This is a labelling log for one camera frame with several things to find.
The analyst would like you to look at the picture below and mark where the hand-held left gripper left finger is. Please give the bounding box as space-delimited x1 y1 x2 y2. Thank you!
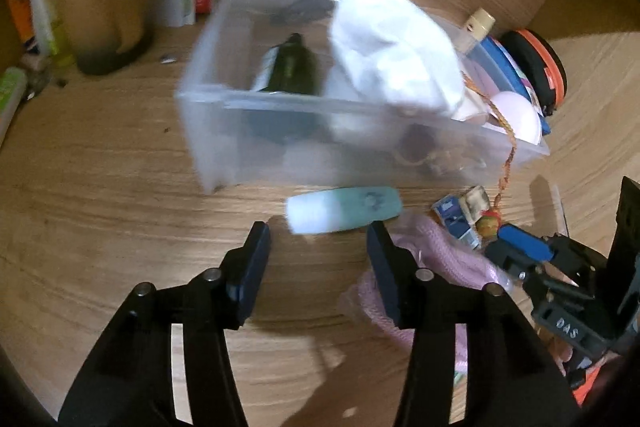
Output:
57 221 271 427

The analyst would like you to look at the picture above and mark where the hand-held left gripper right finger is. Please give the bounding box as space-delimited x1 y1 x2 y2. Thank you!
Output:
367 221 586 427

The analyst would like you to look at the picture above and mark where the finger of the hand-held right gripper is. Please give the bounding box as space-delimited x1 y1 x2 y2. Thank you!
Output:
607 177 640 288
485 224 553 280

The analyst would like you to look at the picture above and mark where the brown woven cord charm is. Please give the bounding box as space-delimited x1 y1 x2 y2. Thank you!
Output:
460 72 518 238

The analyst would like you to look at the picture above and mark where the pink braided rope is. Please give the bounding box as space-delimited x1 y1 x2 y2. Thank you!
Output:
340 213 513 370

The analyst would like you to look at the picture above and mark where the mint green tube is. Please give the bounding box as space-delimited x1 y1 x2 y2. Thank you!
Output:
286 186 403 235

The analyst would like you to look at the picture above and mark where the pale pink round case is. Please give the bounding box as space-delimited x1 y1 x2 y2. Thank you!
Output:
487 91 543 142

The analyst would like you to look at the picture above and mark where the clear plastic storage box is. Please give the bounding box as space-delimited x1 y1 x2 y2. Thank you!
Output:
175 0 551 195

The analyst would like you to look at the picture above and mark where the dark green dropper bottle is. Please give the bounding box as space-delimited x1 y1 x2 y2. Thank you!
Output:
247 33 323 148

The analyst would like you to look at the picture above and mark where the white cloth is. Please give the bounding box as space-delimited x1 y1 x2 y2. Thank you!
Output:
327 0 468 118

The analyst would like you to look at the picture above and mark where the small cream cube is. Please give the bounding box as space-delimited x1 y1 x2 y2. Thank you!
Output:
460 186 490 212

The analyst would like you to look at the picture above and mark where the small blue white box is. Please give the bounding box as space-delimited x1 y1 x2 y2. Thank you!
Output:
432 194 482 250

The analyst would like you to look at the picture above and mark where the black orange round case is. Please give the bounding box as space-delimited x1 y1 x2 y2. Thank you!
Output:
500 28 568 118

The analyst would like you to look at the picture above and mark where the cream small bottle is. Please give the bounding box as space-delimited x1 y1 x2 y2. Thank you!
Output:
457 8 497 54

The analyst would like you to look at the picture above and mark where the white green orange tube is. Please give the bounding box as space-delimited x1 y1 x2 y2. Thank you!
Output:
0 67 28 148

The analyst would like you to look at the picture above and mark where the brown ceramic mug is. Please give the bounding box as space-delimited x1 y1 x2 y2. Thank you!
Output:
50 0 156 75

